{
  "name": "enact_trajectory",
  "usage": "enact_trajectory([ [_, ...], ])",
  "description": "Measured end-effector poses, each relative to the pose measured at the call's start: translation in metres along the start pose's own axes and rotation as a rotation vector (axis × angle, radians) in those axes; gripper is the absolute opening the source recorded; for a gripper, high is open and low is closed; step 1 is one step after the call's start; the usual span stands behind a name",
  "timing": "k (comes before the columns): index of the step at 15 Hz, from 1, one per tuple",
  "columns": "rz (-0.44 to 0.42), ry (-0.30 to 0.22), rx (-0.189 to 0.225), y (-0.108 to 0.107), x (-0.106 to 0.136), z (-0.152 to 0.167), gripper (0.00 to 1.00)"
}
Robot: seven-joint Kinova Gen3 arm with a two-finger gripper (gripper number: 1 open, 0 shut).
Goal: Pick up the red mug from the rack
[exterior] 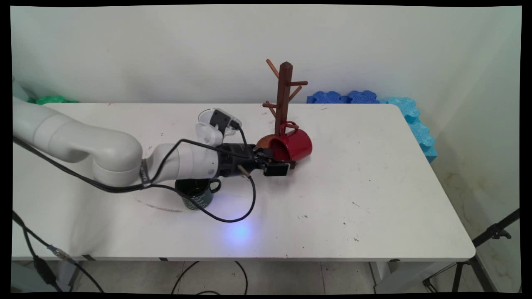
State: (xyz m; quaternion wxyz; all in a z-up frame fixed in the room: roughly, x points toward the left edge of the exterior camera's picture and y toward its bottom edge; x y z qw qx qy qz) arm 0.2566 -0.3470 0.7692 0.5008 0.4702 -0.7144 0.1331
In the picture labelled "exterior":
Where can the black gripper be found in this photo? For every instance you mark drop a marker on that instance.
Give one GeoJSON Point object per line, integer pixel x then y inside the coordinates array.
{"type": "Point", "coordinates": [235, 160]}

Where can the red mug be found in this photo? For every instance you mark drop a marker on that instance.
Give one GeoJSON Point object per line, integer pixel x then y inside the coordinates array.
{"type": "Point", "coordinates": [297, 143]}

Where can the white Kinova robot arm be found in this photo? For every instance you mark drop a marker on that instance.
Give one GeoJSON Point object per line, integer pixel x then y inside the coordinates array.
{"type": "Point", "coordinates": [91, 149]}

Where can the brown wooden mug tree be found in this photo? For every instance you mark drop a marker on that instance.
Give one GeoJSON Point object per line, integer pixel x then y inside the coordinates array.
{"type": "Point", "coordinates": [284, 95]}

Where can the dark green enamel mug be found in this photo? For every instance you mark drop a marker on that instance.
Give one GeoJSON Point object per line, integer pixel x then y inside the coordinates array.
{"type": "Point", "coordinates": [199, 197]}

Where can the white enamel mug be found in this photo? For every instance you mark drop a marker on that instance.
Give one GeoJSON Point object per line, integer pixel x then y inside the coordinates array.
{"type": "Point", "coordinates": [203, 116]}

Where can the dark blue foam mat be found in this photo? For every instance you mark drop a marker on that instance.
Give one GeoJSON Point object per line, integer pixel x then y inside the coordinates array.
{"type": "Point", "coordinates": [332, 98]}

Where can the light blue foam mat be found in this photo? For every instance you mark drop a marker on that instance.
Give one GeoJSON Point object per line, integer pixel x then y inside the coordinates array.
{"type": "Point", "coordinates": [419, 131]}

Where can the white table leg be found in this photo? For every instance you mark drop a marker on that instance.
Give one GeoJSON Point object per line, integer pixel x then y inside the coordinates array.
{"type": "Point", "coordinates": [380, 272]}
{"type": "Point", "coordinates": [62, 272]}

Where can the black tripod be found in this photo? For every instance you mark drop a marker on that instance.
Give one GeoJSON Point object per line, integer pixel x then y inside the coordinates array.
{"type": "Point", "coordinates": [478, 249]}

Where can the green foam mat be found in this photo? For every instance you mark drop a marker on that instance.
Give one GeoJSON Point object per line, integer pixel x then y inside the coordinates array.
{"type": "Point", "coordinates": [52, 99]}

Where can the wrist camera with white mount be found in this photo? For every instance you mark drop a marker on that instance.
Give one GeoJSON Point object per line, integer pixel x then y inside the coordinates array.
{"type": "Point", "coordinates": [218, 120]}

